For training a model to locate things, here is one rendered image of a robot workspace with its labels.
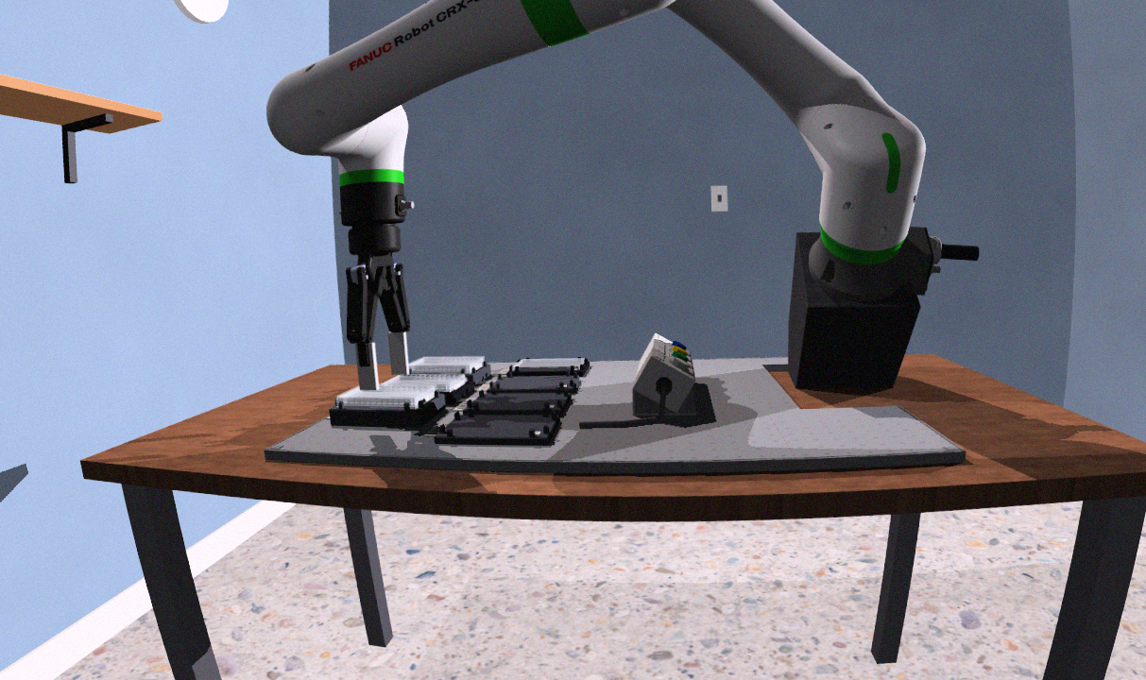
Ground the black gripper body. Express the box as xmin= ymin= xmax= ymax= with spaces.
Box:
xmin=348 ymin=226 xmax=401 ymax=289

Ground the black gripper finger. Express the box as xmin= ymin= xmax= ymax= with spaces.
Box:
xmin=379 ymin=263 xmax=410 ymax=375
xmin=346 ymin=263 xmax=386 ymax=390

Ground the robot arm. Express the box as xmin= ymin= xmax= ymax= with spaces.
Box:
xmin=266 ymin=0 xmax=979 ymax=300

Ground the white button panel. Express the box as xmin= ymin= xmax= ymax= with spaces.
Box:
xmin=579 ymin=334 xmax=696 ymax=428

